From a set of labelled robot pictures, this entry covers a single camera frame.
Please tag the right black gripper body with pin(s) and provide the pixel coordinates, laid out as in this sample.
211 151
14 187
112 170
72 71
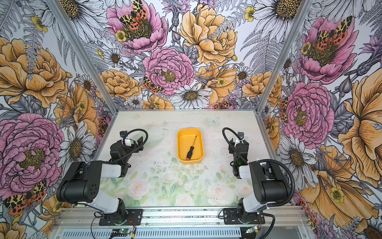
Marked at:
232 150

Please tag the black red screwdriver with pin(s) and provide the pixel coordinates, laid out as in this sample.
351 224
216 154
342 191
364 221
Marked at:
190 152

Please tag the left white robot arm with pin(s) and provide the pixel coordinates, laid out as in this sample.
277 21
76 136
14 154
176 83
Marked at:
81 184

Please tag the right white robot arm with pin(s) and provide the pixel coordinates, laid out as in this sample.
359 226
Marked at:
273 185

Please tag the yellow plastic bin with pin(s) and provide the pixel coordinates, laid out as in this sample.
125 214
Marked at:
185 139

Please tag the small circuit board right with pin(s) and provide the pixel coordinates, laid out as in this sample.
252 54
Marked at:
251 230

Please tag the green circuit board left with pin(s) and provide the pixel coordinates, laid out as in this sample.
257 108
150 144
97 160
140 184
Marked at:
121 233

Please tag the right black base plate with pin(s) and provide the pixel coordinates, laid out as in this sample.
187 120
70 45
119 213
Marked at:
236 216

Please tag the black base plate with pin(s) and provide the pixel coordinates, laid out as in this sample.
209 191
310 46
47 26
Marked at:
130 217
236 216

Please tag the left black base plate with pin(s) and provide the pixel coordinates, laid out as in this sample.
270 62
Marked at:
130 217

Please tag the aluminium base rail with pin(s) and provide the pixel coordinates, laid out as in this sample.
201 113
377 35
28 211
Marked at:
177 217

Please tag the white slotted cable duct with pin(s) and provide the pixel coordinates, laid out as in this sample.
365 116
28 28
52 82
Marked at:
155 233

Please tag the aluminium corner post left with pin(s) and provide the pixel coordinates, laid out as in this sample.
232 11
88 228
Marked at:
71 33

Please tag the aluminium corner post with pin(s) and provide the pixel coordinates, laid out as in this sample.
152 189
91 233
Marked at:
290 38
71 33

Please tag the aluminium corner post right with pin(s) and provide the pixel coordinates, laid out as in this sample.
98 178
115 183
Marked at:
290 38

